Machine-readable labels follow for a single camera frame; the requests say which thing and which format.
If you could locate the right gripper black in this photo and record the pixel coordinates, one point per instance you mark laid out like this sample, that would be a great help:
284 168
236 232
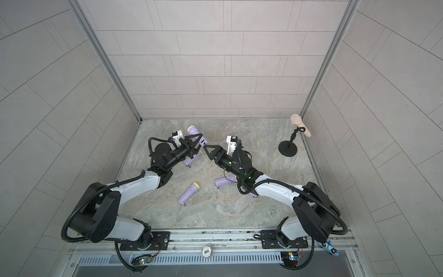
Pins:
218 154

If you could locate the black round stand base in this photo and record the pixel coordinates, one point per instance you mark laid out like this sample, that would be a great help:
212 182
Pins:
288 149

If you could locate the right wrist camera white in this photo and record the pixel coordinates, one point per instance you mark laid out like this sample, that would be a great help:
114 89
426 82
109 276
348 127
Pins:
232 144

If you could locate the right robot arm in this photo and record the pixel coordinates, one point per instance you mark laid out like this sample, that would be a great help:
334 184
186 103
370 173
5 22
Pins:
316 216

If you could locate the right circuit board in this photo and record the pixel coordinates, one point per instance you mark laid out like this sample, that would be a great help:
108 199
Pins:
290 260

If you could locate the left circuit board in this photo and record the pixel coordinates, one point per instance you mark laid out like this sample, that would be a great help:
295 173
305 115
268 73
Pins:
142 260

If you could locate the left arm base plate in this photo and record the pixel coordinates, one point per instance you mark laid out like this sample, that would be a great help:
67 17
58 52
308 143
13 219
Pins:
152 241

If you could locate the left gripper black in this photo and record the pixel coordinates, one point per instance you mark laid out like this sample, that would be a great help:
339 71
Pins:
185 146

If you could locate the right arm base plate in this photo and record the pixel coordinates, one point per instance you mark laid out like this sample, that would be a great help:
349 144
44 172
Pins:
271 239

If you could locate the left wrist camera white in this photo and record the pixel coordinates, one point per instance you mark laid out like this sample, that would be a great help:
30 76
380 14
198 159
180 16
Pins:
176 136

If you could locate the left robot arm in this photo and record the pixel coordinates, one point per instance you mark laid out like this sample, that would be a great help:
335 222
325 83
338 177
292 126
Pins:
95 217

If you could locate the beige microphone on stand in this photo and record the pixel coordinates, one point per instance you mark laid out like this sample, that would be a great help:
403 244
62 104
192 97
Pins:
297 121

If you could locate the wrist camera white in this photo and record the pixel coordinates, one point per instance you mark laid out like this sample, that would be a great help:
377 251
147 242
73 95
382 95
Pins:
232 144
176 136

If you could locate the circuit board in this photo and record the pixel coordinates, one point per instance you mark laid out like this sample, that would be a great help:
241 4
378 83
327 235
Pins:
290 260
142 260

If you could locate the aluminium rail frame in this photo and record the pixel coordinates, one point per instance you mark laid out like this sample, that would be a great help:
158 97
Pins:
219 240

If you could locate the blue tag sticker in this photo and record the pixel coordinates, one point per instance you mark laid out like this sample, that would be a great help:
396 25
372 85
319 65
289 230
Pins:
329 247

